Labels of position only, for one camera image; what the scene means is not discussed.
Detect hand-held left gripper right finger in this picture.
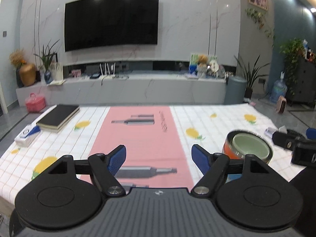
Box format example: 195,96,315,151
191,144,274,197

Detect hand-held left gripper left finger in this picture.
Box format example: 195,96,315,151
42,145,127,197

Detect steel bowl with orange outside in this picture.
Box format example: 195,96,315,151
222,130,273,165

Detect green ceramic bowl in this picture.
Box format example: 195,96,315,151
232,133,269,160

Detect white tool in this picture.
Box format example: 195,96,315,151
264,126,287,137

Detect pink printed mat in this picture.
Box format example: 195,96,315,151
76,106,194,188

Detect white checked lemon tablecloth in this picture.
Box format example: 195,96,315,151
0,104,307,198

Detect pink heater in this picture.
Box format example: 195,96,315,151
276,96,289,114

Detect blue water bottle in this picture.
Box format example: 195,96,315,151
270,71,288,104

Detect dark drawer cabinet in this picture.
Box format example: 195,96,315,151
286,54,316,109

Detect tall potted floor plant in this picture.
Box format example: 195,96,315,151
234,54,271,99

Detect grey marble television cabinet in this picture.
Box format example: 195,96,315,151
16,71,227,106

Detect grey trash bin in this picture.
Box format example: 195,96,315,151
224,76,247,105

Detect notebook with pale pages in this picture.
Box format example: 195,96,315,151
39,109,80,132

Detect leafy plant on cabinet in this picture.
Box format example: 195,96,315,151
280,38,305,94

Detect white router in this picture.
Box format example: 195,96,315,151
99,63,116,77

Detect white and blue box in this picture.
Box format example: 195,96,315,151
14,125,40,146

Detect pink basket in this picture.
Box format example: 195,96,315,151
25,93,46,113

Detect green painted picture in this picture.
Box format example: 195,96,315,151
190,53,210,74

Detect white drawing card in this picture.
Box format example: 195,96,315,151
51,63,63,81

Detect green plant in blue vase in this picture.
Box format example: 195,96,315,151
35,39,60,83

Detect gold vase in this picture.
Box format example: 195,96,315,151
19,64,37,87

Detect hanging vine plant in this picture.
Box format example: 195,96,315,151
245,7,276,40

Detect dark vase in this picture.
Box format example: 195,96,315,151
15,67,24,88

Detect dried yellow flowers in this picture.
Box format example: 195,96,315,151
9,49,26,67

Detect black wall television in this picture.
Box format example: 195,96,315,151
65,0,159,52

